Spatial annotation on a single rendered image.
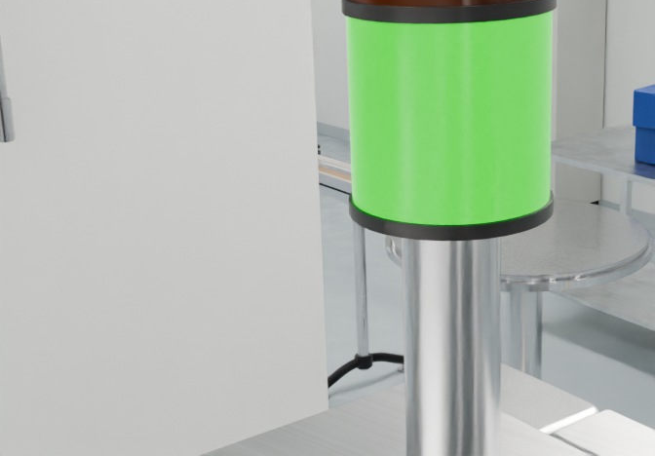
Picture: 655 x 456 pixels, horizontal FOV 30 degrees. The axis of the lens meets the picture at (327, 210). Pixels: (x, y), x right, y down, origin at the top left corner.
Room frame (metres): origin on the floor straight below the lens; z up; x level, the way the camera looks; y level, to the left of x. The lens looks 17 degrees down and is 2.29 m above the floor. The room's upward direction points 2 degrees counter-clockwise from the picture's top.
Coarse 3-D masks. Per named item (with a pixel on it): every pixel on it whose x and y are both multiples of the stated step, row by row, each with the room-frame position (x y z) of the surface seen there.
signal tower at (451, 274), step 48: (528, 0) 0.27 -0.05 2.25; (432, 240) 0.27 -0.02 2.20; (480, 240) 0.28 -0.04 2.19; (432, 288) 0.28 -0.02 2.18; (480, 288) 0.28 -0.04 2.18; (432, 336) 0.28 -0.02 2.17; (480, 336) 0.28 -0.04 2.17; (432, 384) 0.28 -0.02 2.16; (480, 384) 0.28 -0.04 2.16; (432, 432) 0.28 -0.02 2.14; (480, 432) 0.28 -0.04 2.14
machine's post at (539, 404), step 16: (512, 368) 0.41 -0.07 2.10; (512, 384) 0.40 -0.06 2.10; (528, 384) 0.40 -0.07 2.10; (544, 384) 0.40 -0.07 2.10; (512, 400) 0.38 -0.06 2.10; (528, 400) 0.38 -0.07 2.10; (544, 400) 0.38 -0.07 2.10; (560, 400) 0.38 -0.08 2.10; (576, 400) 0.38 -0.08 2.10; (512, 416) 0.37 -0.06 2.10; (528, 416) 0.37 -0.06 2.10; (544, 416) 0.37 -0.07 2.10; (560, 416) 0.37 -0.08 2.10; (576, 416) 0.37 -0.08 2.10; (544, 432) 0.36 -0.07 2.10
